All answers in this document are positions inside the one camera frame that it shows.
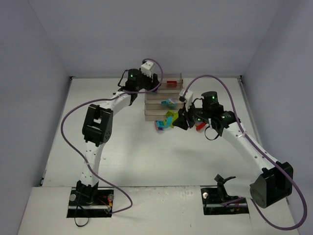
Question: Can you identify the black loop cable left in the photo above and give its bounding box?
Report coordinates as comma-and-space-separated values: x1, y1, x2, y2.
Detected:
74, 205, 90, 227

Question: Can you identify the purple cable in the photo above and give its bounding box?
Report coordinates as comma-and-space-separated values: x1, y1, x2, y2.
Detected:
61, 58, 164, 216
184, 75, 308, 231

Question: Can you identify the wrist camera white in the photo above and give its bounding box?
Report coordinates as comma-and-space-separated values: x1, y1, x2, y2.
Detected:
140, 60, 155, 77
179, 89, 193, 112

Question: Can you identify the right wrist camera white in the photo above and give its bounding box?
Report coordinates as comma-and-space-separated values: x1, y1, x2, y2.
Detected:
179, 89, 193, 112

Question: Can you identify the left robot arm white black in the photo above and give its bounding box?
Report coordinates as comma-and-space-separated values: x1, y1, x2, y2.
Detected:
76, 69, 159, 205

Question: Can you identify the blue lego brick center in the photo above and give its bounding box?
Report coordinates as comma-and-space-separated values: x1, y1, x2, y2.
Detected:
156, 120, 165, 130

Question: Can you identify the red curved lego piece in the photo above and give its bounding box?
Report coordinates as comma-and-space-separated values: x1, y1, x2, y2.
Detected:
196, 122, 206, 131

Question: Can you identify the clear bin farthest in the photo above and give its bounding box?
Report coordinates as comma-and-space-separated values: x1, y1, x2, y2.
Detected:
158, 73, 183, 87

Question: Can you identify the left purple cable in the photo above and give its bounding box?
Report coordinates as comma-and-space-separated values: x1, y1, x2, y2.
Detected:
61, 58, 164, 216

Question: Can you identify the purple butterfly lego piece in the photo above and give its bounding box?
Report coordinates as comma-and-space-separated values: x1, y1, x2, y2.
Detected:
154, 120, 164, 131

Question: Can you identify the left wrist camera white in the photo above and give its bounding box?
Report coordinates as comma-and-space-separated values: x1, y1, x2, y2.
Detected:
140, 60, 155, 77

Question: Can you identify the green wide lego brick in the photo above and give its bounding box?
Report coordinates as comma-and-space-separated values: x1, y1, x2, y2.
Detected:
173, 113, 179, 121

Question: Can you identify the clear bin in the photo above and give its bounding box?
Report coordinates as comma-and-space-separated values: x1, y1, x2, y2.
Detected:
158, 73, 183, 87
144, 104, 183, 121
148, 87, 182, 95
144, 93, 182, 104

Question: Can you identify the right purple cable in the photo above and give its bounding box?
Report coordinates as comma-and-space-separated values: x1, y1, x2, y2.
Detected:
184, 75, 308, 231

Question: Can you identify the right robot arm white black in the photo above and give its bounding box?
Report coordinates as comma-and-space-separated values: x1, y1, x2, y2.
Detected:
173, 90, 293, 209

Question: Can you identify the clear bin nearest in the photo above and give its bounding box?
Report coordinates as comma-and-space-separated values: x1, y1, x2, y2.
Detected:
144, 104, 183, 121

